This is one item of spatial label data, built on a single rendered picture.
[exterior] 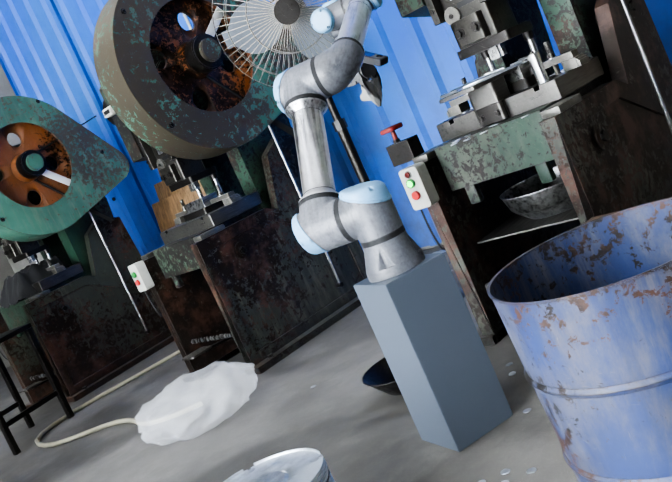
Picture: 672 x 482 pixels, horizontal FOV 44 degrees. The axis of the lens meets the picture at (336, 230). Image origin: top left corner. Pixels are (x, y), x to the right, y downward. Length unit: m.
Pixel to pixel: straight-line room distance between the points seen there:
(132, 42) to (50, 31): 3.22
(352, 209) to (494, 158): 0.65
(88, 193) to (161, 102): 1.83
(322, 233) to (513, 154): 0.70
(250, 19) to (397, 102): 1.40
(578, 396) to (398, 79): 3.15
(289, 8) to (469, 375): 1.65
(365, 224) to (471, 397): 0.50
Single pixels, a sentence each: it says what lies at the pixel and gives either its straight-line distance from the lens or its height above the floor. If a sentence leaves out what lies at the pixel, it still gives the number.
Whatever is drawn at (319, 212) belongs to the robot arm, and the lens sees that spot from 2.06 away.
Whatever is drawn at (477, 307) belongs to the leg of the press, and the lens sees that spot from 2.68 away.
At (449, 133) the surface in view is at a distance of 2.68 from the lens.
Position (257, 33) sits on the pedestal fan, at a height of 1.27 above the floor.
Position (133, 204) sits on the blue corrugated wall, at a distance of 6.46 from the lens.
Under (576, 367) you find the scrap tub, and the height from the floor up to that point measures 0.36.
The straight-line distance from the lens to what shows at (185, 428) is 3.08.
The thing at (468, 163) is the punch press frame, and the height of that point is 0.57.
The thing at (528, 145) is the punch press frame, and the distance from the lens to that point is 2.44.
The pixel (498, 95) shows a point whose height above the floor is 0.72.
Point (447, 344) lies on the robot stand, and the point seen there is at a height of 0.25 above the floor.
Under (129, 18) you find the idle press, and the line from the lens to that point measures 3.48.
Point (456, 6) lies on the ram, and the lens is 2.64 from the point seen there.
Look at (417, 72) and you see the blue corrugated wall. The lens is 4.27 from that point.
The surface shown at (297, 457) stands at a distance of 1.84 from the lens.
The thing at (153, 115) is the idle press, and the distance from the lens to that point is 3.37.
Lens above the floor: 0.84
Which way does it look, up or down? 7 degrees down
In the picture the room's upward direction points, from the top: 24 degrees counter-clockwise
